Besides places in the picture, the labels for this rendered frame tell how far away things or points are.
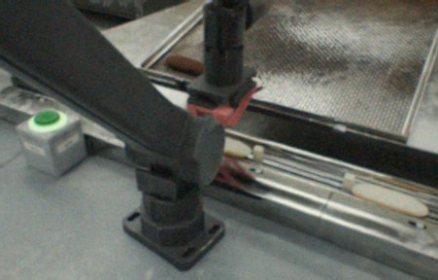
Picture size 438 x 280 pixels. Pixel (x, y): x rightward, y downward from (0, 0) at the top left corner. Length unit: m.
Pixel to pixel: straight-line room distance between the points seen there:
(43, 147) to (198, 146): 0.31
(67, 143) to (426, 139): 0.55
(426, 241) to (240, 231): 0.23
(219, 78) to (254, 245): 0.23
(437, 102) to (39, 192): 0.65
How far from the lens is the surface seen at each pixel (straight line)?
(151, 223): 0.55
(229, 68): 0.60
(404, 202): 0.63
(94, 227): 0.63
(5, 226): 0.67
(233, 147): 0.68
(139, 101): 0.38
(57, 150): 0.70
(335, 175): 0.66
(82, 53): 0.31
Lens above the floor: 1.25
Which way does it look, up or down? 35 degrees down
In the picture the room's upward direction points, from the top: straight up
